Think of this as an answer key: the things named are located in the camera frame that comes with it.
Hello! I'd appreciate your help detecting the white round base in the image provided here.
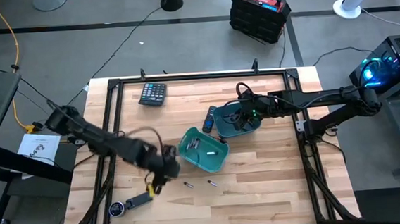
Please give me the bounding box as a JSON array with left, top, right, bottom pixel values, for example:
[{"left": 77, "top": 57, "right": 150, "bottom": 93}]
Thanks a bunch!
[{"left": 32, "top": 0, "right": 70, "bottom": 13}]

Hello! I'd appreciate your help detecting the wrist cable loop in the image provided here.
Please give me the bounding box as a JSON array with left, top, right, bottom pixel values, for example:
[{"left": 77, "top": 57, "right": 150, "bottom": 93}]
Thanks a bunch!
[
  {"left": 235, "top": 80, "right": 257, "bottom": 100},
  {"left": 123, "top": 125, "right": 165, "bottom": 158}
]

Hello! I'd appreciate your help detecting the yellow extension cable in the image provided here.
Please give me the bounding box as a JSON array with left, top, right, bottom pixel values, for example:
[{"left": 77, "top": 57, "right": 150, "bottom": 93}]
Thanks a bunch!
[{"left": 0, "top": 0, "right": 37, "bottom": 137}]

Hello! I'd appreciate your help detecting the black remote control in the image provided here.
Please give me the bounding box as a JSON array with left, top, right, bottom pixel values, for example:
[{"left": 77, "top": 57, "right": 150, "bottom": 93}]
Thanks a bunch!
[{"left": 200, "top": 104, "right": 219, "bottom": 135}]

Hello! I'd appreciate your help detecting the right wrist cable loop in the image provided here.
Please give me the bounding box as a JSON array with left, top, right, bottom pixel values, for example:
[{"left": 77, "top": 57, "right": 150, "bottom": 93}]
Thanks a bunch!
[{"left": 235, "top": 80, "right": 257, "bottom": 100}]

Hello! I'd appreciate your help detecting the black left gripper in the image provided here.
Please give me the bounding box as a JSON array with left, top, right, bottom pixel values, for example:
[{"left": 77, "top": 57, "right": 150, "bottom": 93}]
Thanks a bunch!
[{"left": 139, "top": 144, "right": 184, "bottom": 198}]

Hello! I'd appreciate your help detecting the round black silver-rimmed tin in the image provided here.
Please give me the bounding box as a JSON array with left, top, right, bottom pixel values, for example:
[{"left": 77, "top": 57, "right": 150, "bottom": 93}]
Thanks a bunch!
[{"left": 108, "top": 201, "right": 127, "bottom": 218}]

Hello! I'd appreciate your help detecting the black rectangular device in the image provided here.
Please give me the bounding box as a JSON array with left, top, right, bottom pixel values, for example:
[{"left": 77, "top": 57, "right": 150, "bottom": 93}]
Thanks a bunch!
[{"left": 124, "top": 191, "right": 154, "bottom": 211}]

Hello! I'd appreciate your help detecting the white paper sheet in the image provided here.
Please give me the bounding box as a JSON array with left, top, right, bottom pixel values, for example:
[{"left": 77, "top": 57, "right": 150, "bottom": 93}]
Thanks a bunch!
[{"left": 15, "top": 131, "right": 65, "bottom": 180}]

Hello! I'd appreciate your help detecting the black floor cable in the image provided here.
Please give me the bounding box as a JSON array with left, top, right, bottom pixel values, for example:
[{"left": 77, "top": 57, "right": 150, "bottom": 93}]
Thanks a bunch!
[
  {"left": 311, "top": 45, "right": 374, "bottom": 67},
  {"left": 276, "top": 31, "right": 289, "bottom": 68},
  {"left": 0, "top": 60, "right": 55, "bottom": 106},
  {"left": 59, "top": 6, "right": 169, "bottom": 106}
]

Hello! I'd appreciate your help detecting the white floor cable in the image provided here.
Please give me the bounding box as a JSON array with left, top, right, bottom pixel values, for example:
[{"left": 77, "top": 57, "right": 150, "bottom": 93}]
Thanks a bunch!
[{"left": 360, "top": 5, "right": 400, "bottom": 37}]

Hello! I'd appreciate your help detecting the black mat yellow-striped edge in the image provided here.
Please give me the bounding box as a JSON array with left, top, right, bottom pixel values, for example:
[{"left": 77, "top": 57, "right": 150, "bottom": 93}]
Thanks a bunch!
[{"left": 353, "top": 186, "right": 400, "bottom": 224}]

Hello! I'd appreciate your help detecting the left wrist cable loop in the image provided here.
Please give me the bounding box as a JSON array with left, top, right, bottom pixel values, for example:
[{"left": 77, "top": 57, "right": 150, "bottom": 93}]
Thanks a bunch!
[{"left": 123, "top": 125, "right": 165, "bottom": 158}]

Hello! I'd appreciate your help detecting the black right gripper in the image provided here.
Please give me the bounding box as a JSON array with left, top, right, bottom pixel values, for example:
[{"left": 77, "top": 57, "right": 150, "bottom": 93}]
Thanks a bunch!
[{"left": 232, "top": 89, "right": 277, "bottom": 132}]

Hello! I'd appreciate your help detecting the black desk calculator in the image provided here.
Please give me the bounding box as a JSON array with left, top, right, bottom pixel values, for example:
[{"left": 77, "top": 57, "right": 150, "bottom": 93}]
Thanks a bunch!
[{"left": 137, "top": 80, "right": 169, "bottom": 108}]

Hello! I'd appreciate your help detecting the black table leg beam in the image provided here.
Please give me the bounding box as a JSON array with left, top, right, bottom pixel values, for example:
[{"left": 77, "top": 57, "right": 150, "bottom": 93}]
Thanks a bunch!
[{"left": 0, "top": 139, "right": 75, "bottom": 189}]

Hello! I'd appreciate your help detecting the black and red toolbox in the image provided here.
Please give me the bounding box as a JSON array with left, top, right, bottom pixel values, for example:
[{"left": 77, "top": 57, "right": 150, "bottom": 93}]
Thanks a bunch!
[{"left": 227, "top": 0, "right": 294, "bottom": 48}]

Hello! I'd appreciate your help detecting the dark teal plastic bin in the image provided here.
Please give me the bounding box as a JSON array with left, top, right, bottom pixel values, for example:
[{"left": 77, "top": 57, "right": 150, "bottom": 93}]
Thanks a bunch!
[{"left": 211, "top": 99, "right": 263, "bottom": 140}]

